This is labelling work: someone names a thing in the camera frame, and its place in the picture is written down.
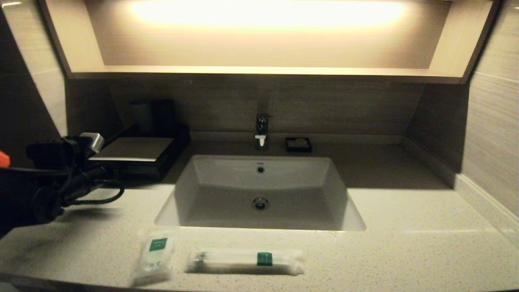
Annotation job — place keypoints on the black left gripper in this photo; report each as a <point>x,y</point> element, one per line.
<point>75,186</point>

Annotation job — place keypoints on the black amenity drawer box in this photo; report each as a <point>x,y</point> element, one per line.
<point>138,168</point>

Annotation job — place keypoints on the long toothbrush packet green label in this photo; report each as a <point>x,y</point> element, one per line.
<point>239,259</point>

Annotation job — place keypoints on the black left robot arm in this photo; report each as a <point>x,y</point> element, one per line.
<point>24,194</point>

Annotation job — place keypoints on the black rectangular box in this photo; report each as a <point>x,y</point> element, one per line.
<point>134,150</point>

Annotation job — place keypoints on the grey cup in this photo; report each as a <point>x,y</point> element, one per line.
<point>142,117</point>

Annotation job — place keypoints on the black cup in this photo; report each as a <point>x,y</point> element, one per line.
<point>164,117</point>

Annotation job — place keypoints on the small white green-label packet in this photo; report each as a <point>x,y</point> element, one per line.
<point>156,259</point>

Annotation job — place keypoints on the white ceramic sink basin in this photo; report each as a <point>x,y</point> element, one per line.
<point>227,211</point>

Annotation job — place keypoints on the chrome sink drain plug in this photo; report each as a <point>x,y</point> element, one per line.
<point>260,203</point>

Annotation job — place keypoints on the chrome faucet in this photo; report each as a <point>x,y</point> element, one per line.
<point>262,129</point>

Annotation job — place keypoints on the small black soap dish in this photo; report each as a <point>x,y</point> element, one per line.
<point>288,149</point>

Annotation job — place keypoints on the pale soap bar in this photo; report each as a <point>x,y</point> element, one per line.
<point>299,142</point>

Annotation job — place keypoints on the warm light strip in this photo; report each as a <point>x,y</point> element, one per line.
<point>267,12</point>

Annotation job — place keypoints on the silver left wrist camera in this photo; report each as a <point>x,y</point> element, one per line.
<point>93,142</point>

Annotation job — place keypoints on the wooden wall niche shelf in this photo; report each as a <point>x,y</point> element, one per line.
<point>73,40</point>

